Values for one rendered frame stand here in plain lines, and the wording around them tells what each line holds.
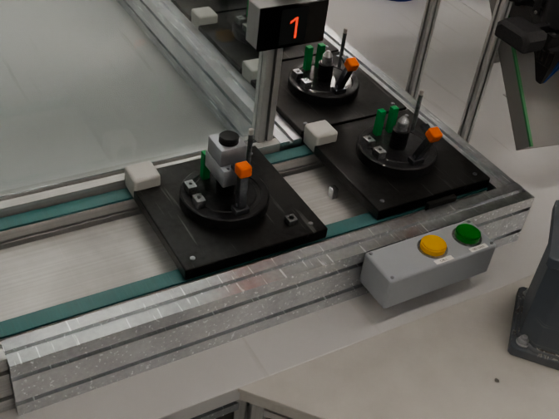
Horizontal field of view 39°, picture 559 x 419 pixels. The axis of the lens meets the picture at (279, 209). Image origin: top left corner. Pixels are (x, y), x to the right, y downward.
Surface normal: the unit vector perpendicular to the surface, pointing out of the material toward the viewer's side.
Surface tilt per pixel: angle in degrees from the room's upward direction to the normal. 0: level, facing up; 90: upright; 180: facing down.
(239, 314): 90
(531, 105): 45
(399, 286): 90
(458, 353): 0
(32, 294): 0
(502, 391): 0
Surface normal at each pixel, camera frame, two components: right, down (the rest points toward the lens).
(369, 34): 0.11, -0.77
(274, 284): 0.49, 0.59
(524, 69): 0.31, -0.11
